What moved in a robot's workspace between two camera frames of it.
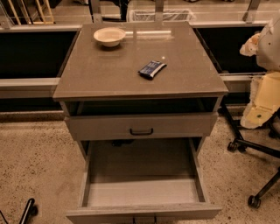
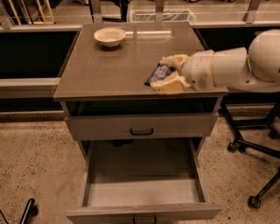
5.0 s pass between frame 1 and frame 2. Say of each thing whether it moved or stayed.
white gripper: moved
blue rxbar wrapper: moved
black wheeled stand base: stayed
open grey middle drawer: stayed
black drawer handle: stayed
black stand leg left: stayed
